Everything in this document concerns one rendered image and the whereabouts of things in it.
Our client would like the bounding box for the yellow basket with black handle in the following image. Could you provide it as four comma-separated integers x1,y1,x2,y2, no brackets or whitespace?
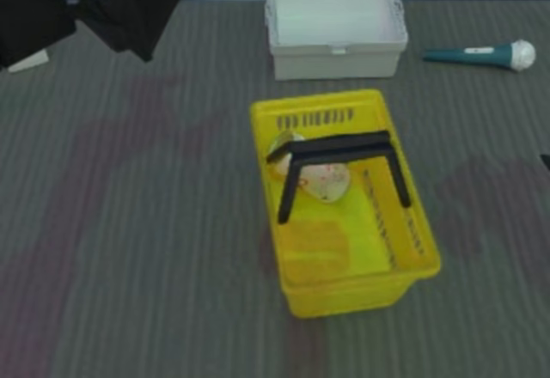
249,88,443,320

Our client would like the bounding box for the white plastic storage bin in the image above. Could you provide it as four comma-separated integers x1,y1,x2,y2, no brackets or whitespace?
264,0,409,82

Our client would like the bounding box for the teal and white toy microphone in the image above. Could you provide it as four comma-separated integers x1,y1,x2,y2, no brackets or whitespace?
421,39,538,74

